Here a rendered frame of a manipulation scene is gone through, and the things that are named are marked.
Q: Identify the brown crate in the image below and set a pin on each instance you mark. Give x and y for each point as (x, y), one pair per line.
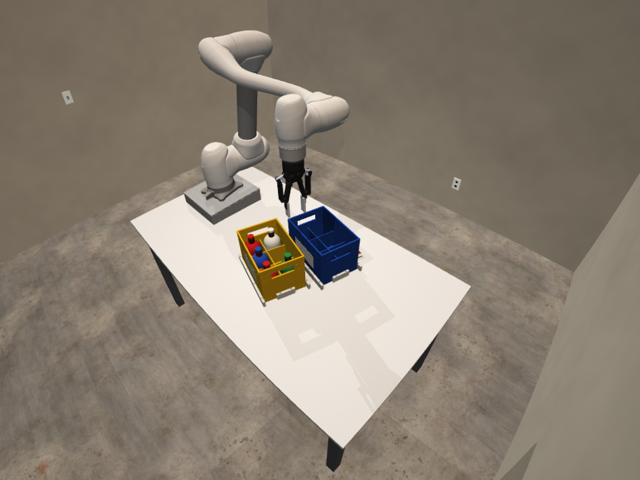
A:
(270, 286)

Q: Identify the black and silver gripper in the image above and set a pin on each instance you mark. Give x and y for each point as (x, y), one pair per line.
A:
(291, 173)

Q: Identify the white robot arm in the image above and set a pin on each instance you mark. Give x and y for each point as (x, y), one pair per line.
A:
(238, 57)

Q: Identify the cream white bottle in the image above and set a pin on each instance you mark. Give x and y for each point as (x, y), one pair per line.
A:
(271, 240)

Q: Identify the blue bottle with grey label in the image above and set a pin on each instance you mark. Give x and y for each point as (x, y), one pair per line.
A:
(259, 257)

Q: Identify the dark blue crate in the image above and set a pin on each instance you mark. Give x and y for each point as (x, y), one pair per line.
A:
(329, 246)

